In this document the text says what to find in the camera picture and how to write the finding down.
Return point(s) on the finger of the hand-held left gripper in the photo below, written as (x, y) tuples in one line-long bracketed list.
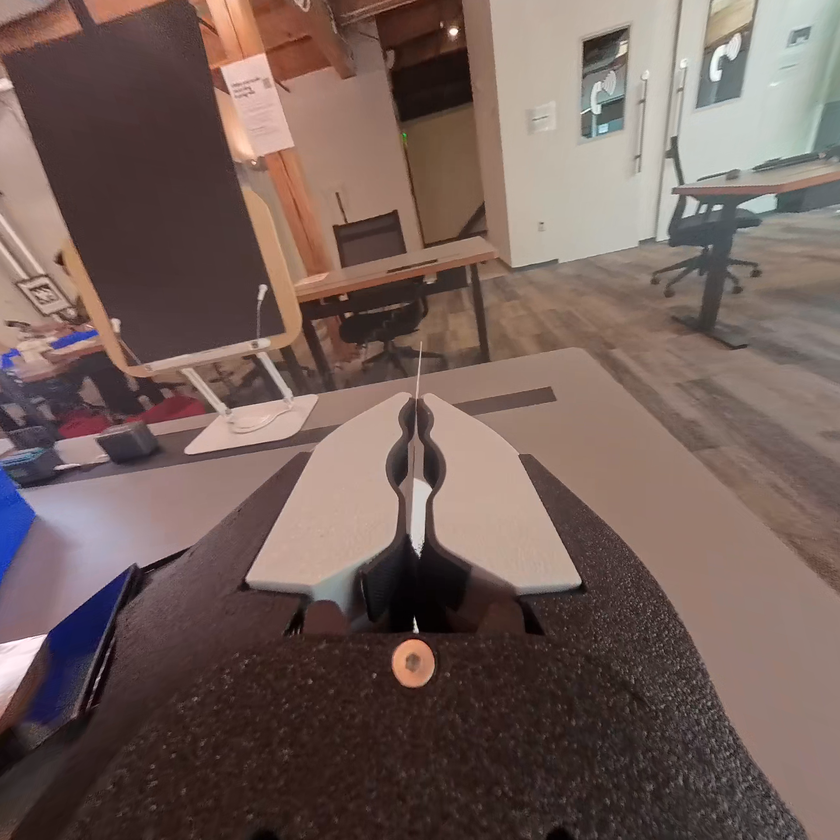
[(20, 676)]

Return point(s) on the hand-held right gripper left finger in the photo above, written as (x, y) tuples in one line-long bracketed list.
[(335, 512)]

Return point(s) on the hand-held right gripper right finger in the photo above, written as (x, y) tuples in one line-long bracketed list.
[(499, 512)]

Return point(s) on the black glossy cardboard box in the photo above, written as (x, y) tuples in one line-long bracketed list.
[(79, 656)]

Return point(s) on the blue plastic bin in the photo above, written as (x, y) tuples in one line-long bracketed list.
[(13, 525)]

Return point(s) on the grey desk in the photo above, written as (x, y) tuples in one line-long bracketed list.
[(683, 525)]

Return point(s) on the dark charger block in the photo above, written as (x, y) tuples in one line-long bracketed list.
[(26, 466)]

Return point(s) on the black office chair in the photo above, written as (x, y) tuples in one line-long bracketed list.
[(381, 282), (702, 223)]

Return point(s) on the wooden table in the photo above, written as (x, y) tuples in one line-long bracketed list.
[(761, 177), (394, 267)]

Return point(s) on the black board on white stand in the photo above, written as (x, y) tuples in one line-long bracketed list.
[(131, 171)]

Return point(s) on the white paper sign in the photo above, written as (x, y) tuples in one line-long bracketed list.
[(259, 105)]

